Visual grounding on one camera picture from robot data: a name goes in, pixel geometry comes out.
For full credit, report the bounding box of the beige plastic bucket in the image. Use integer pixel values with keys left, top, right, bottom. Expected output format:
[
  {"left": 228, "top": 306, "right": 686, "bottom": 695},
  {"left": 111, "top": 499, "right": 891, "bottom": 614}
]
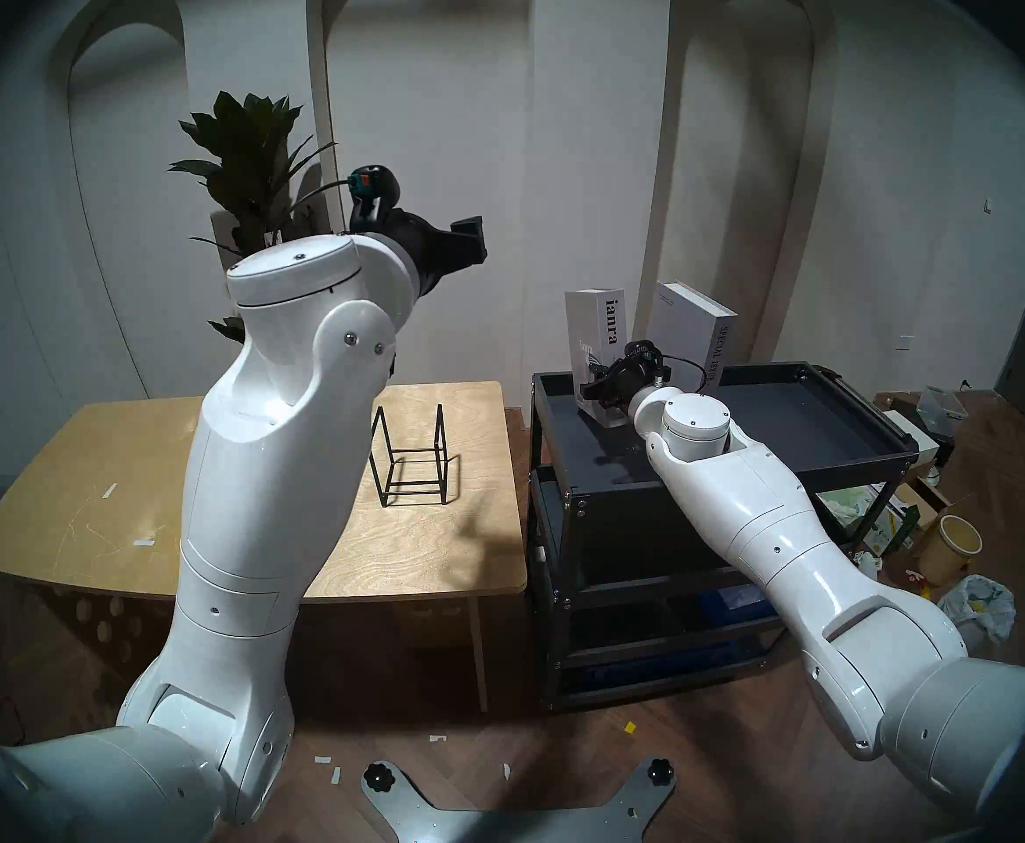
[{"left": 917, "top": 515, "right": 984, "bottom": 587}]

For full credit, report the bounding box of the white special issue book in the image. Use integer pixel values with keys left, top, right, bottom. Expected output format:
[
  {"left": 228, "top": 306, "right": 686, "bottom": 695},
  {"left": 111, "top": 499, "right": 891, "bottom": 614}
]
[{"left": 649, "top": 281, "right": 738, "bottom": 390}]

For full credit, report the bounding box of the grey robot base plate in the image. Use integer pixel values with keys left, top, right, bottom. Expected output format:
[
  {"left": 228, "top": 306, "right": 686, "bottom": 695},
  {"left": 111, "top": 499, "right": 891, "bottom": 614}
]
[{"left": 361, "top": 758, "right": 679, "bottom": 843}]

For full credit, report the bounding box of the black metal utility cart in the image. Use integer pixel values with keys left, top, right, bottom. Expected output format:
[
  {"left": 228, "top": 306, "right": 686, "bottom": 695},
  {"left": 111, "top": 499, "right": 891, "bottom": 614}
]
[{"left": 526, "top": 361, "right": 919, "bottom": 712}]

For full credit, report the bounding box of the pale green printed sheet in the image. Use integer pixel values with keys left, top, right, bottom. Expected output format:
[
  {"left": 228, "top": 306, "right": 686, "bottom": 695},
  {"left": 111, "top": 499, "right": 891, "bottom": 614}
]
[{"left": 818, "top": 486, "right": 882, "bottom": 535}]

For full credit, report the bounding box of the white cardboard box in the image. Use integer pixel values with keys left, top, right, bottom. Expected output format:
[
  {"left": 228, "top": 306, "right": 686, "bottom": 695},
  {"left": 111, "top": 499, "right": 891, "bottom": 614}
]
[{"left": 881, "top": 408, "right": 941, "bottom": 466}]

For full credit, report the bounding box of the clear plastic storage box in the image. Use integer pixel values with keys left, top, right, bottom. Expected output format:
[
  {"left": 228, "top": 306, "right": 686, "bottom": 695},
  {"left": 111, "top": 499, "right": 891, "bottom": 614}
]
[{"left": 917, "top": 386, "right": 968, "bottom": 434}]

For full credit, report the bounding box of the green and white box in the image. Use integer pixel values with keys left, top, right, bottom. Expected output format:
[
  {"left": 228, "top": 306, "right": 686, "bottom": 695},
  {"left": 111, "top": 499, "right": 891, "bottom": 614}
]
[{"left": 864, "top": 490, "right": 920, "bottom": 557}]

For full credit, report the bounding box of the tall dark green plant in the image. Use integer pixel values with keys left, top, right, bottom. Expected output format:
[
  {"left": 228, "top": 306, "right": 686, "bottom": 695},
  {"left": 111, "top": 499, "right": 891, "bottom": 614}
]
[{"left": 168, "top": 90, "right": 362, "bottom": 342}]

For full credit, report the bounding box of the white ianra book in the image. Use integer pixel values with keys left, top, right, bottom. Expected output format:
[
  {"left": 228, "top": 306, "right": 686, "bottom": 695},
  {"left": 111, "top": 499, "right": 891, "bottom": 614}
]
[{"left": 563, "top": 288, "right": 629, "bottom": 429}]

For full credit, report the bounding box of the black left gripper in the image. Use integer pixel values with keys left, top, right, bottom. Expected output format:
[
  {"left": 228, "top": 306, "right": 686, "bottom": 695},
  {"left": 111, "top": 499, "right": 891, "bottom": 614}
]
[{"left": 390, "top": 207, "right": 489, "bottom": 299}]

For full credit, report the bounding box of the open brown cardboard box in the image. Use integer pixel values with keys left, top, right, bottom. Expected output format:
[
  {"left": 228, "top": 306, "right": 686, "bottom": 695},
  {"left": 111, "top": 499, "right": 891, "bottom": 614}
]
[{"left": 895, "top": 477, "right": 953, "bottom": 535}]

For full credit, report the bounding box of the white bin with bag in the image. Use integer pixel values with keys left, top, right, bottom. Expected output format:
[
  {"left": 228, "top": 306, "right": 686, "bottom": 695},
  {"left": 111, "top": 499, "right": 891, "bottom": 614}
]
[{"left": 938, "top": 574, "right": 1018, "bottom": 649}]

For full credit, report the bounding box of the light wooden table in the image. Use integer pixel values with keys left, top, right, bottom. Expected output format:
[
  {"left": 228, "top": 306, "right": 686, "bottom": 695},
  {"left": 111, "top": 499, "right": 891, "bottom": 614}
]
[{"left": 0, "top": 380, "right": 528, "bottom": 715}]

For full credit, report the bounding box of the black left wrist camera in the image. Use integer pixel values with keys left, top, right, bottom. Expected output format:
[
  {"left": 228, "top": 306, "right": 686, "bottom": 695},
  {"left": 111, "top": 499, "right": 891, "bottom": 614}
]
[{"left": 347, "top": 165, "right": 401, "bottom": 234}]

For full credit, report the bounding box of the black wire book stand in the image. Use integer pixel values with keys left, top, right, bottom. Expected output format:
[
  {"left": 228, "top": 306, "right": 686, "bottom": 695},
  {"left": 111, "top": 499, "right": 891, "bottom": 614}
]
[{"left": 368, "top": 404, "right": 449, "bottom": 508}]

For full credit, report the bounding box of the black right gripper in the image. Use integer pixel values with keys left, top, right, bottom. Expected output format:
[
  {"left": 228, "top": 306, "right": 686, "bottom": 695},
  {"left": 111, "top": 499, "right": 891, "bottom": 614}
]
[{"left": 578, "top": 358, "right": 650, "bottom": 407}]

